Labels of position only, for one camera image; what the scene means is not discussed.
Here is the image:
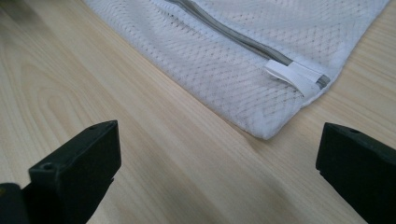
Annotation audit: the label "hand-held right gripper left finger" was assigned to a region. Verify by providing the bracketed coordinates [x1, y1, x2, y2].
[21, 119, 122, 224]

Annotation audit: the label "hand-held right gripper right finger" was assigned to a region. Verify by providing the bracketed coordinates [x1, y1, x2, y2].
[315, 121, 396, 224]

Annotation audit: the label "white mesh laundry bag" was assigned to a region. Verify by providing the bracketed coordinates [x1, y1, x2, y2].
[83, 0, 391, 141]

